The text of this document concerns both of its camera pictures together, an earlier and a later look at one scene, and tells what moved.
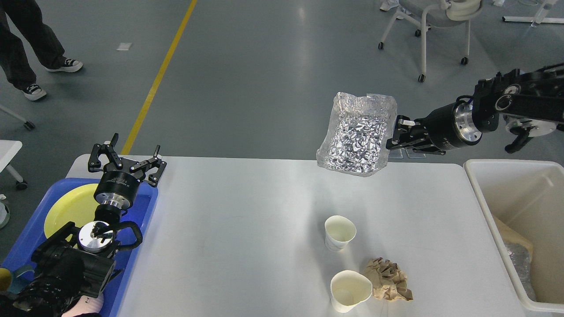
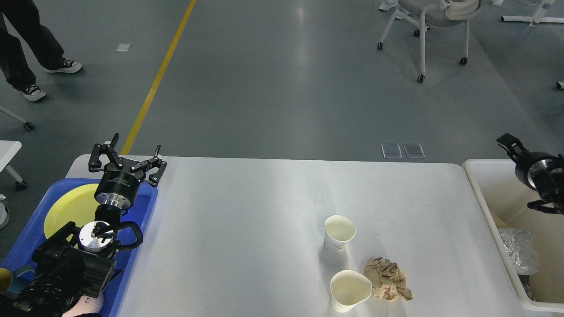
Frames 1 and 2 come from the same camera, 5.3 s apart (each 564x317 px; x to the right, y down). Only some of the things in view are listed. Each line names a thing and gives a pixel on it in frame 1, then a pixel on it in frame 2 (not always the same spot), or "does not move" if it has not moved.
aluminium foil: [357, 140] → [518, 243]
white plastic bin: [527, 196] does not move
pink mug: [86, 304] does not move
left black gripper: [117, 189] does not move
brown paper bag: [509, 236] → [547, 230]
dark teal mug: [20, 277] does not move
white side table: [9, 149] does not move
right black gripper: [447, 127] → [527, 164]
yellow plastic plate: [77, 205] does not move
